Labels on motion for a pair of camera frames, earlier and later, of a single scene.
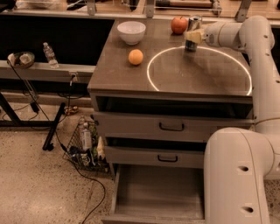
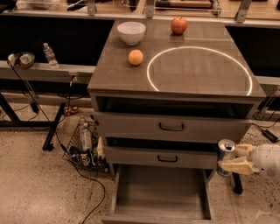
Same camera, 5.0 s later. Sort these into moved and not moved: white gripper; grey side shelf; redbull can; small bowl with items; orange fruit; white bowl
Moved: redbull can; white gripper
Not moved: grey side shelf; white bowl; small bowl with items; orange fruit
